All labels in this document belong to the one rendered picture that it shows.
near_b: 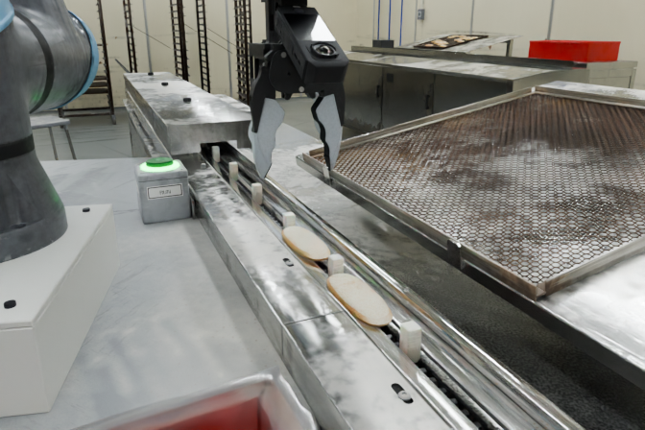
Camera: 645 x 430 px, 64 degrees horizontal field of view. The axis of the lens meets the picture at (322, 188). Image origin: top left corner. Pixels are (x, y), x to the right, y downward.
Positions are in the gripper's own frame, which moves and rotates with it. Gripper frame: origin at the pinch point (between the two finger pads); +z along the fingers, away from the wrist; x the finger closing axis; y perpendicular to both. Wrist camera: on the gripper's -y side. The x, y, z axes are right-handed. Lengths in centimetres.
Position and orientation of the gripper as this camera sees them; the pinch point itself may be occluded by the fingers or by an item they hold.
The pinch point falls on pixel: (299, 167)
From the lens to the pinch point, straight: 60.0
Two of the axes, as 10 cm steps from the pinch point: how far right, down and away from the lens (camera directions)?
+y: -4.0, -2.7, 8.7
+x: -9.2, 1.2, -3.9
